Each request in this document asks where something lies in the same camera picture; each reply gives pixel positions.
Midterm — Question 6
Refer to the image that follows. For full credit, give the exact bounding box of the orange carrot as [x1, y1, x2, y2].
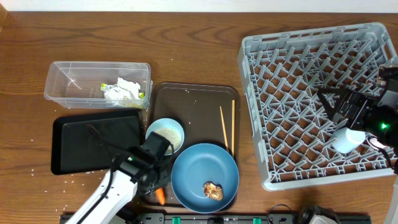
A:
[155, 188, 165, 205]

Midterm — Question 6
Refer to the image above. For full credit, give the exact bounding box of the light blue plastic cup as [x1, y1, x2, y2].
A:
[332, 128, 366, 154]

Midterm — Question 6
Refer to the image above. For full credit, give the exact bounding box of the dark blue plate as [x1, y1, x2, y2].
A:
[170, 143, 239, 213]

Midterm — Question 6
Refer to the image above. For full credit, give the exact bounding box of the light blue rice bowl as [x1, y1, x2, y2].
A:
[146, 118, 185, 156]

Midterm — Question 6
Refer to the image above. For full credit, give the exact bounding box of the yellow green snack wrapper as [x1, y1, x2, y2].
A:
[99, 82, 146, 100]

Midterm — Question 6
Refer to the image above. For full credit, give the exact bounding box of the white napkin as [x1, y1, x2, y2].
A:
[103, 77, 141, 100]

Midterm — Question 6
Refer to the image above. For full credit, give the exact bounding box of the pink plastic cup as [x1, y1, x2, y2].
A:
[366, 136, 389, 150]

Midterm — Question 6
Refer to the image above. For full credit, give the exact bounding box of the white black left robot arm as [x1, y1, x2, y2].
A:
[67, 155, 171, 224]

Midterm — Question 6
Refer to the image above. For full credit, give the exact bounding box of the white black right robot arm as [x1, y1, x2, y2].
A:
[317, 88, 397, 154]

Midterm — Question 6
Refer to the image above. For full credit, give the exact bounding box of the grey plastic dishwasher rack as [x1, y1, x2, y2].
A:
[238, 22, 397, 191]

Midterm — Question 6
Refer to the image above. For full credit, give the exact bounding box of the brown food scrap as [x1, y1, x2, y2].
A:
[203, 182, 223, 201]

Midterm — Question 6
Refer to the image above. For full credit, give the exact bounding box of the brown checkered serving tray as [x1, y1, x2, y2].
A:
[149, 83, 239, 207]

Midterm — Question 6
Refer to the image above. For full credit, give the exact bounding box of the black flat tray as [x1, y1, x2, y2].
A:
[51, 110, 141, 175]

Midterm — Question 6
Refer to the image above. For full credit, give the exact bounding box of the left wooden chopstick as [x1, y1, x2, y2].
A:
[220, 106, 229, 152]

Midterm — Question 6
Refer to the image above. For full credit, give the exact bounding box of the clear plastic bin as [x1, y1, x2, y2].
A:
[44, 61, 152, 109]

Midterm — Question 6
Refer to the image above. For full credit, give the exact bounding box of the black rail with green knobs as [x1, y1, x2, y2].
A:
[59, 203, 373, 224]

